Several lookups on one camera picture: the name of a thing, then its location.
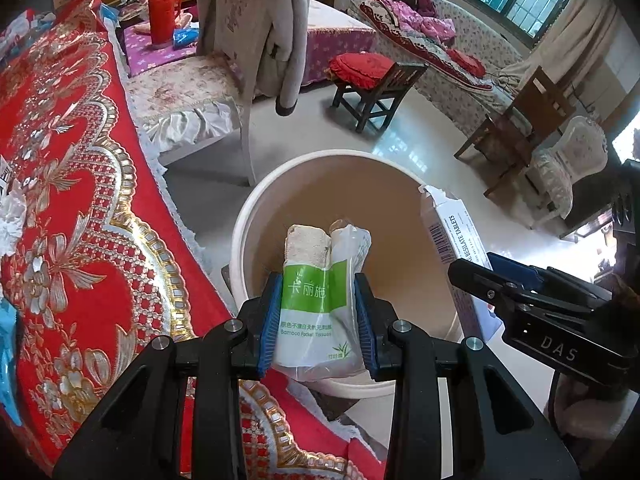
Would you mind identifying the floral fabric sofa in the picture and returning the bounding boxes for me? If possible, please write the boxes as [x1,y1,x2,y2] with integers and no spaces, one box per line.
[350,0,531,126]

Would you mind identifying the white medicine tablet box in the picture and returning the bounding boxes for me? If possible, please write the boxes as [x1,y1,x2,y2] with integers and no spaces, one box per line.
[419,184,503,346]

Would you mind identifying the small red pillow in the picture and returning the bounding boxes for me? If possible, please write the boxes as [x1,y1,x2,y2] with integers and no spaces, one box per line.
[447,49,486,78]

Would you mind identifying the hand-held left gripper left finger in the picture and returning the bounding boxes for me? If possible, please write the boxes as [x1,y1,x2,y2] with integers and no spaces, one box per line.
[52,272,283,480]

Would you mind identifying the red thermos flask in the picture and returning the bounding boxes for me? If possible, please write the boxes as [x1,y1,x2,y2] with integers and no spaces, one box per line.
[147,0,183,50]

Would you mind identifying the white ornate chair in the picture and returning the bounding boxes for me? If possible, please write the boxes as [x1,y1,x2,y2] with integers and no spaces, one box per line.
[525,115,608,231]

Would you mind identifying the low table purple floral cloth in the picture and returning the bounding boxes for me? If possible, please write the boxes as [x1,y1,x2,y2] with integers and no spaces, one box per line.
[117,0,378,86]

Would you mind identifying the red patterned sofa blanket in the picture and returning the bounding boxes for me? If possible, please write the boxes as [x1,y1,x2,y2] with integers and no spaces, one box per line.
[360,0,493,92]

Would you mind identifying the brown wooden armchair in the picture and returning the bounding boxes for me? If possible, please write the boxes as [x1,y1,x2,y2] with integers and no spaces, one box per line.
[455,65,576,198]

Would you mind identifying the beige plastic bucket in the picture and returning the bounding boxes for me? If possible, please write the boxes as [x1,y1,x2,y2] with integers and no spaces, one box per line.
[232,150,463,401]

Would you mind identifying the round red seat cushion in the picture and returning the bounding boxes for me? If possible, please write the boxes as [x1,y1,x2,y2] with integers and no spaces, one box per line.
[327,51,396,92]

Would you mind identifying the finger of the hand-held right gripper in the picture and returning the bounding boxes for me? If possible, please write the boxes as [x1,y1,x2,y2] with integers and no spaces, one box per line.
[487,252,616,311]
[447,259,531,313]

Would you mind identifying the white floral cushioned chair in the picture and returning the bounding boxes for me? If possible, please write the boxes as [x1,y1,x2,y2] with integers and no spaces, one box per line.
[122,0,313,188]

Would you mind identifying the person's right forearm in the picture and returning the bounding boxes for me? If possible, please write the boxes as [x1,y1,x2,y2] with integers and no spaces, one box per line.
[547,375,633,443]

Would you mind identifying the beige curtain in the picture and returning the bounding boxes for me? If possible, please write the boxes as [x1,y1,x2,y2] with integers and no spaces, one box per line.
[520,0,626,68]

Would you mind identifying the blue plastic packet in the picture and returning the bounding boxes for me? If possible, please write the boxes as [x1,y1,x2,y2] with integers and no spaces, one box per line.
[0,300,23,426]

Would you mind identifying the green white tissue packet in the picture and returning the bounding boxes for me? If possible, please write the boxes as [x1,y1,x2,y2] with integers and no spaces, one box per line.
[272,218,373,381]

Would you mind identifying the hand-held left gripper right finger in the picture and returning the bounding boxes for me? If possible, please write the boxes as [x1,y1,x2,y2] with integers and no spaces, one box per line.
[352,272,581,480]

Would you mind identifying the red floral tablecloth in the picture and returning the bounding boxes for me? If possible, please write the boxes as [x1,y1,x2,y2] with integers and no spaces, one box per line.
[0,0,391,480]

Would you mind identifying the small dark wooden stool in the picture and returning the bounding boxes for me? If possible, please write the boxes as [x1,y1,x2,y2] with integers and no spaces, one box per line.
[330,62,428,133]

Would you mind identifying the pink quilt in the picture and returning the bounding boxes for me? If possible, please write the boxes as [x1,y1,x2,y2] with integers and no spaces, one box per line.
[377,0,458,43]

